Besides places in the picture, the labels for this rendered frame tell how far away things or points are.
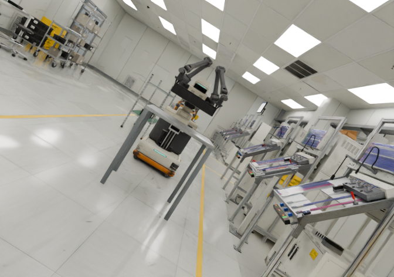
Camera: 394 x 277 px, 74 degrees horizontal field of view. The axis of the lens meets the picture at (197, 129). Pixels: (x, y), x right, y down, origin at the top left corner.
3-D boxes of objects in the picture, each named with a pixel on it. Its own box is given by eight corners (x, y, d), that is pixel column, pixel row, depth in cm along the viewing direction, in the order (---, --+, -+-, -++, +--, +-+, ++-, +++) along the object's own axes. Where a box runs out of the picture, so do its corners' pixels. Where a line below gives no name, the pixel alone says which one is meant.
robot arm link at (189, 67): (211, 65, 333) (206, 58, 335) (213, 61, 329) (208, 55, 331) (187, 74, 307) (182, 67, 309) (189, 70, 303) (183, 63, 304)
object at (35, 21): (9, 36, 666) (23, 10, 661) (20, 40, 712) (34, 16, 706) (31, 50, 669) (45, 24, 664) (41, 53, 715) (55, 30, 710)
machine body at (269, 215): (248, 231, 342) (274, 192, 338) (241, 211, 412) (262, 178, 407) (290, 257, 342) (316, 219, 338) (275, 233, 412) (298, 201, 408)
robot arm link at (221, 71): (223, 70, 337) (216, 68, 334) (225, 66, 333) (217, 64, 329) (227, 95, 315) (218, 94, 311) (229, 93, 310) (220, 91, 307)
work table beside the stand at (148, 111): (113, 168, 275) (152, 104, 269) (170, 202, 281) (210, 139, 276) (99, 182, 230) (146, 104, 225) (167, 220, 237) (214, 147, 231)
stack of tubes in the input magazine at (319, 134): (315, 147, 336) (327, 129, 334) (301, 143, 387) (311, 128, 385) (323, 152, 336) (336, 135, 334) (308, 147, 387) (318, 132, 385)
